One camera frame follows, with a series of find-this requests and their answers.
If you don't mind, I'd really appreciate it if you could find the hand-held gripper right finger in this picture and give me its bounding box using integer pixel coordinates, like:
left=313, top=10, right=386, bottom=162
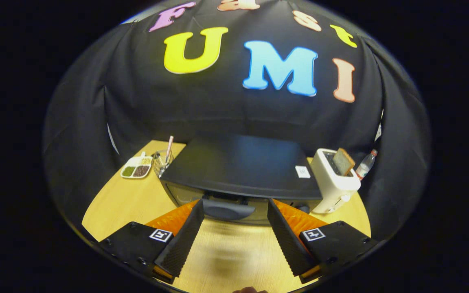
left=267, top=198, right=379, bottom=284

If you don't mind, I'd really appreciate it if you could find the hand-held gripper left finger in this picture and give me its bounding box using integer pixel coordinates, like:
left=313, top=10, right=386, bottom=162
left=98, top=199, right=205, bottom=284

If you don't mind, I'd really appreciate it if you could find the black toaster oven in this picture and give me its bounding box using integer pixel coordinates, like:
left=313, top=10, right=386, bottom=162
left=160, top=134, right=323, bottom=225

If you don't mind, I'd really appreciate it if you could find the white bread toaster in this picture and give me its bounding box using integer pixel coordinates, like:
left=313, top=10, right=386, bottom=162
left=309, top=148, right=362, bottom=214

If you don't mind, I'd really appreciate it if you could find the white divided bean dish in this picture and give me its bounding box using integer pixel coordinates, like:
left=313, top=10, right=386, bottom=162
left=120, top=151, right=153, bottom=179

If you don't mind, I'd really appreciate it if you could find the toasted bread slice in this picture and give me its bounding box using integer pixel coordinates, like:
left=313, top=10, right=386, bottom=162
left=333, top=148, right=356, bottom=177

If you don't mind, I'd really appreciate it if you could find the clear plastic water bottle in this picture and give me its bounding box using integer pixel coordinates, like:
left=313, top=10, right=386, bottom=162
left=355, top=149, right=378, bottom=181

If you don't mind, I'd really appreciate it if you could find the black backdrop cloth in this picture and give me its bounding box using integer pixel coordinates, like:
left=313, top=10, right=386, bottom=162
left=42, top=0, right=432, bottom=241

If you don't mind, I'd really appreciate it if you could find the wire mesh pen holder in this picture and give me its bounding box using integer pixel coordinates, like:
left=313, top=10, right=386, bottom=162
left=152, top=149, right=175, bottom=178

